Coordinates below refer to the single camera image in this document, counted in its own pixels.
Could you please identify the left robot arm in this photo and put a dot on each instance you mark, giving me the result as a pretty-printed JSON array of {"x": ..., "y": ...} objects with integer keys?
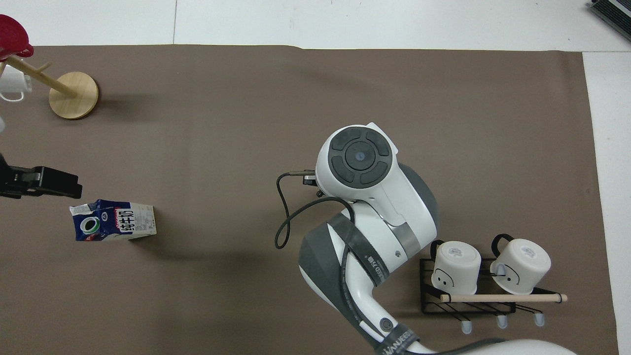
[{"x": 1, "y": 124}]

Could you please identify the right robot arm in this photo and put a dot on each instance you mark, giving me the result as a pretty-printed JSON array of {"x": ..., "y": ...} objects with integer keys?
[{"x": 374, "y": 222}]

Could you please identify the blue and white milk carton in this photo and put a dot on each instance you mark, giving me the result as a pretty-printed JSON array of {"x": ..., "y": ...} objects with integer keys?
[{"x": 116, "y": 221}]

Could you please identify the red cup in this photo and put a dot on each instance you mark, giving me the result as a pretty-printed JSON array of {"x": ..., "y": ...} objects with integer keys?
[{"x": 11, "y": 32}]

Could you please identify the wooden rod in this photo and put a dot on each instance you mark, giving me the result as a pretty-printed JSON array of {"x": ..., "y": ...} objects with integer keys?
[{"x": 503, "y": 298}]

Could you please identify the wooden mug tree stand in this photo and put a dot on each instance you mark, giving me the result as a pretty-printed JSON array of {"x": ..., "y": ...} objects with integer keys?
[{"x": 74, "y": 96}]

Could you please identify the plain white mug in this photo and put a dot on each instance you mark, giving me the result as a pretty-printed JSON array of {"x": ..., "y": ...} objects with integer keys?
[{"x": 14, "y": 81}]

